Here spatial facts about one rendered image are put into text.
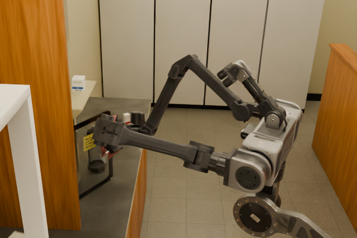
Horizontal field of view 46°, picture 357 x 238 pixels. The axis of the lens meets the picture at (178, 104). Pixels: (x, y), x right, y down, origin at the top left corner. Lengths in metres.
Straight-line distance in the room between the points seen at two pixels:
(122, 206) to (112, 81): 3.12
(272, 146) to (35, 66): 0.92
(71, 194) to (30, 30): 0.73
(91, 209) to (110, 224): 0.14
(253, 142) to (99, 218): 0.89
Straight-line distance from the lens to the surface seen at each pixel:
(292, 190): 4.00
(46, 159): 1.85
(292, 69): 5.13
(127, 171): 2.38
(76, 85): 1.94
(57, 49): 1.62
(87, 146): 2.01
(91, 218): 2.09
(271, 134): 1.61
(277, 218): 1.80
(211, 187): 3.87
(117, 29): 4.90
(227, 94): 1.98
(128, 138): 1.41
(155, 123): 2.16
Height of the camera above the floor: 2.29
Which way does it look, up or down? 25 degrees down
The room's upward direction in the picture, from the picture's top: 2 degrees clockwise
